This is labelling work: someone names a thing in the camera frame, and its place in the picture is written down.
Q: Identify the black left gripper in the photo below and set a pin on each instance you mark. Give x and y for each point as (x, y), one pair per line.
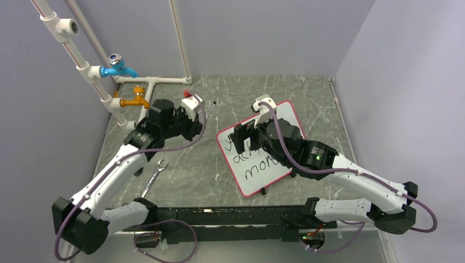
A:
(194, 127)

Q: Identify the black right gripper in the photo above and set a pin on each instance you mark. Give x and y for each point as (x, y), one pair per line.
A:
(242, 131)

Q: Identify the pink framed whiteboard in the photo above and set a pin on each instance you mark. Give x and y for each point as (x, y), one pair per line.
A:
(252, 170)

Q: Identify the white whiteboard marker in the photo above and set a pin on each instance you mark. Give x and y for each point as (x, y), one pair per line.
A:
(213, 105)

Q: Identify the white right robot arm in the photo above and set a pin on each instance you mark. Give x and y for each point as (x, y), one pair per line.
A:
(382, 203)

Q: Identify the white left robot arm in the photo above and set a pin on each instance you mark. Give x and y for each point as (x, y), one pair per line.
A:
(85, 220)

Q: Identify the silver combination wrench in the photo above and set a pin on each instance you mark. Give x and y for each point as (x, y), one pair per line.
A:
(161, 166)

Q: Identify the orange brass faucet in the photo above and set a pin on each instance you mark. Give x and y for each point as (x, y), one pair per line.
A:
(139, 98)

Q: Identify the blue plastic faucet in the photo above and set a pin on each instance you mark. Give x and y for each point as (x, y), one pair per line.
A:
(117, 67)

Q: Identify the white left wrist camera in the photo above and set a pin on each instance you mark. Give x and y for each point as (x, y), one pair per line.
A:
(191, 105)

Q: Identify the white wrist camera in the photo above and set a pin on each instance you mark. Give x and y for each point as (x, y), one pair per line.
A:
(264, 106)
(191, 105)

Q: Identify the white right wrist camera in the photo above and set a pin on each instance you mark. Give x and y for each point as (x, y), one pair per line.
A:
(264, 106)

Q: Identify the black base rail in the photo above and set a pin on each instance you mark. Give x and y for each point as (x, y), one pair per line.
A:
(243, 223)

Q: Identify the white PVC pipe frame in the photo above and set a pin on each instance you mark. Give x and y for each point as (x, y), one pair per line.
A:
(63, 30)

